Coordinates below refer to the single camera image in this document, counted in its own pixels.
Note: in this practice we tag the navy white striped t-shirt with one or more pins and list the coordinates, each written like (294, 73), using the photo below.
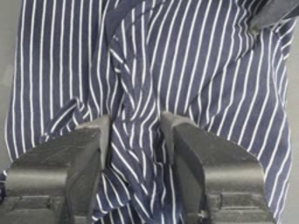
(187, 73)

